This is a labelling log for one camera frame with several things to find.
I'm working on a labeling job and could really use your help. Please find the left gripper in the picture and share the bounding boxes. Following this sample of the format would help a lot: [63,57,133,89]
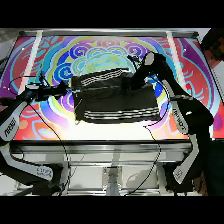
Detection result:
[41,80,70,100]

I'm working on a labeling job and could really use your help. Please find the black pants with white stripes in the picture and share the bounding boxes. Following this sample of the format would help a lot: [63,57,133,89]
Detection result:
[70,67,162,125]

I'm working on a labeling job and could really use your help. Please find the black cable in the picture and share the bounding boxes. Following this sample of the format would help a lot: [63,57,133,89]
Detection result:
[127,122,165,196]
[27,101,73,196]

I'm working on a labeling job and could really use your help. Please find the silver frame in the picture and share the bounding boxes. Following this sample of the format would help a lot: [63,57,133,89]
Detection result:
[9,29,202,196]

